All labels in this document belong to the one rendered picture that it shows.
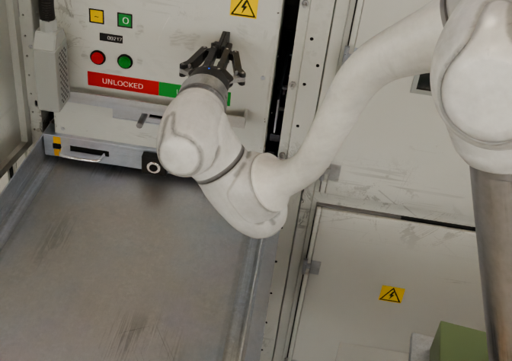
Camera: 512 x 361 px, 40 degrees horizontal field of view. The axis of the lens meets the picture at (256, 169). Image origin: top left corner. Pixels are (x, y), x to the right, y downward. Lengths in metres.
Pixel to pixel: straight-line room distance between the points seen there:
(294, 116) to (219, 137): 0.51
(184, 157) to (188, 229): 0.48
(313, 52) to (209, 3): 0.25
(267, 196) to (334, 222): 0.62
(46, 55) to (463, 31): 0.97
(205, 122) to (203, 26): 0.40
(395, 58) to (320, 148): 0.21
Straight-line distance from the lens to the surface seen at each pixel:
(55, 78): 1.50
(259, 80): 1.51
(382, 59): 0.94
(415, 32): 0.91
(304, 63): 1.54
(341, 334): 2.03
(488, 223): 0.81
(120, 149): 1.66
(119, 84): 1.58
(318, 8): 1.49
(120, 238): 1.52
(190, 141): 1.08
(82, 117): 1.66
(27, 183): 1.68
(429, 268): 1.86
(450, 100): 0.67
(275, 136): 1.74
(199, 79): 1.22
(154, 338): 1.33
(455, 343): 1.45
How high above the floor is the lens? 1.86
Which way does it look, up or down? 36 degrees down
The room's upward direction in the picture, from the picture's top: 7 degrees clockwise
